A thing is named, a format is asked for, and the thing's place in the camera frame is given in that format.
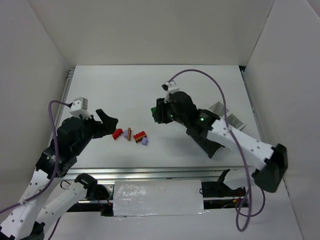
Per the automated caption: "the red brown lego brick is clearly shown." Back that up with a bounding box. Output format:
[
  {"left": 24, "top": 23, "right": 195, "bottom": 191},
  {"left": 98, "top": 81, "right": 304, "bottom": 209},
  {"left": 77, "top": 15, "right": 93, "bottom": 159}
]
[{"left": 133, "top": 131, "right": 147, "bottom": 143}]

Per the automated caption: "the lavender lego brick front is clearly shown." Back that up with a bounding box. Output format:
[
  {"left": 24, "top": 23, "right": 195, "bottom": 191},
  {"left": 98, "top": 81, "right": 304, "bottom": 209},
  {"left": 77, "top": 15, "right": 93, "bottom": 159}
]
[{"left": 141, "top": 137, "right": 149, "bottom": 146}]

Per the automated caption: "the aluminium front rail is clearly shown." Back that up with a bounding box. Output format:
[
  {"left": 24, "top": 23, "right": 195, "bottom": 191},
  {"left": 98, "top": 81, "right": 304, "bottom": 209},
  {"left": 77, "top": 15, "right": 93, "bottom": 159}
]
[{"left": 64, "top": 166, "right": 245, "bottom": 182}]

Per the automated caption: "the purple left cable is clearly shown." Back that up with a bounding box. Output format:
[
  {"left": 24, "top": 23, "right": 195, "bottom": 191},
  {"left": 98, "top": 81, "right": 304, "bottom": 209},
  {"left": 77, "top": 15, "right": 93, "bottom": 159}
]
[{"left": 0, "top": 100, "right": 76, "bottom": 240}]

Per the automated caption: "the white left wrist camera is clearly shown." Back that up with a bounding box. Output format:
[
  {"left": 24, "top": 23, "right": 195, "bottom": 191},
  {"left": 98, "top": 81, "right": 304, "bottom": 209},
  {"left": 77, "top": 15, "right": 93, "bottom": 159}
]
[{"left": 69, "top": 97, "right": 93, "bottom": 120}]

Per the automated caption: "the red curved lego with green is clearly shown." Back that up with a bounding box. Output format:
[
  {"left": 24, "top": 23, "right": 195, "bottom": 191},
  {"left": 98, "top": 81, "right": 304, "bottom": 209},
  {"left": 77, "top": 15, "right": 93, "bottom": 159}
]
[{"left": 112, "top": 128, "right": 123, "bottom": 140}]

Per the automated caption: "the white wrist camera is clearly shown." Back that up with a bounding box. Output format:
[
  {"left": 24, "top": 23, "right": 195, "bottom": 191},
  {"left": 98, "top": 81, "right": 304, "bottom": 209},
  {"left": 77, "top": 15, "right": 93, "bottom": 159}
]
[
  {"left": 161, "top": 80, "right": 180, "bottom": 94},
  {"left": 69, "top": 97, "right": 93, "bottom": 120}
]

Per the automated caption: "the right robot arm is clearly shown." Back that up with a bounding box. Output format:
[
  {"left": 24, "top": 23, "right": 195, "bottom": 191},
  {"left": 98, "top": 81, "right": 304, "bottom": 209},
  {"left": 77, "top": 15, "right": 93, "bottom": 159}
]
[{"left": 151, "top": 91, "right": 288, "bottom": 193}]

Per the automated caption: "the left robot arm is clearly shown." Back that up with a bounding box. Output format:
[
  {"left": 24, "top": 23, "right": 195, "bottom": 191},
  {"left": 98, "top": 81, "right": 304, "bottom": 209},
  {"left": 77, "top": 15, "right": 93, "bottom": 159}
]
[{"left": 0, "top": 109, "right": 118, "bottom": 240}]

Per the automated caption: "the white taped cover sheet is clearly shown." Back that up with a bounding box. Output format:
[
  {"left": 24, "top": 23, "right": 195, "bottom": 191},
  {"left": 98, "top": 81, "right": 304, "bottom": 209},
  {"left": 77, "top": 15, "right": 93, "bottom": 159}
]
[{"left": 113, "top": 180, "right": 205, "bottom": 217}]

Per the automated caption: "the black compartment container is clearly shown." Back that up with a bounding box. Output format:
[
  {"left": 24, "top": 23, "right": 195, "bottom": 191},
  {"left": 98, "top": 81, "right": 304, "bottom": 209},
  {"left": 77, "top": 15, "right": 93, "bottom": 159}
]
[{"left": 186, "top": 124, "right": 225, "bottom": 159}]

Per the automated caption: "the brown flat lego plate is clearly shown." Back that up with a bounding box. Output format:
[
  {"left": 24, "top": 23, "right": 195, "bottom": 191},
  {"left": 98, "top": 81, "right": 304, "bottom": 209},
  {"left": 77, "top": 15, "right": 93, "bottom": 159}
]
[{"left": 127, "top": 127, "right": 132, "bottom": 141}]

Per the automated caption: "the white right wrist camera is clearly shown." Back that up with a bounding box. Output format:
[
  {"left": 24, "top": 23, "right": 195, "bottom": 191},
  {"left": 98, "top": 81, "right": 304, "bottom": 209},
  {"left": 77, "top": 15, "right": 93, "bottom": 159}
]
[{"left": 161, "top": 80, "right": 180, "bottom": 94}]

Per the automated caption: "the aluminium right rail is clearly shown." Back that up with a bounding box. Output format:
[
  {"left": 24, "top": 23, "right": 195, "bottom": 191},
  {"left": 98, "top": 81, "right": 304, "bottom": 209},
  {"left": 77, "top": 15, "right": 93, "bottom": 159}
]
[{"left": 239, "top": 65, "right": 266, "bottom": 140}]

